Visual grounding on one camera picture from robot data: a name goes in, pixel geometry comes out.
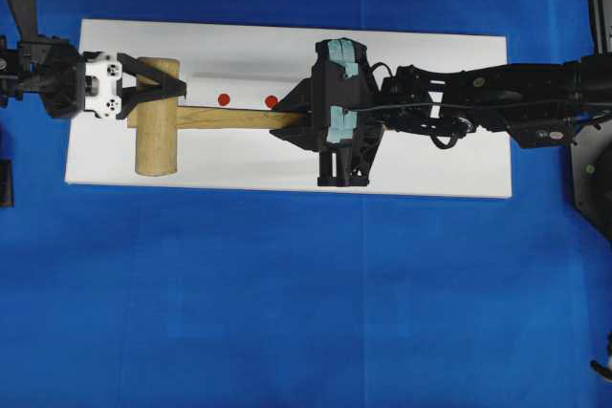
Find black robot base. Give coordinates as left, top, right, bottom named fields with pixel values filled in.
left=570, top=0, right=611, bottom=239

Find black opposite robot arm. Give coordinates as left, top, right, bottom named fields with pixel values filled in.
left=1, top=0, right=186, bottom=119

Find white board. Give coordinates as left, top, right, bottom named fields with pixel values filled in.
left=65, top=19, right=513, bottom=199

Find wooden mallet hammer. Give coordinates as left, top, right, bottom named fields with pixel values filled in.
left=127, top=77, right=308, bottom=177

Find blue table cloth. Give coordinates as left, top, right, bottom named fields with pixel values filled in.
left=1, top=0, right=611, bottom=407

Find red dot mark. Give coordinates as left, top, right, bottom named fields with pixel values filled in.
left=217, top=94, right=230, bottom=107
left=264, top=95, right=279, bottom=109

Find black gripper teal tape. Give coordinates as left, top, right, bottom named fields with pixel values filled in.
left=270, top=38, right=383, bottom=187

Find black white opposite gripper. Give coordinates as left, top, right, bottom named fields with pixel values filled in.
left=37, top=45, right=186, bottom=119

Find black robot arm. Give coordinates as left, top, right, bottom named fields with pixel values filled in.
left=271, top=38, right=611, bottom=187

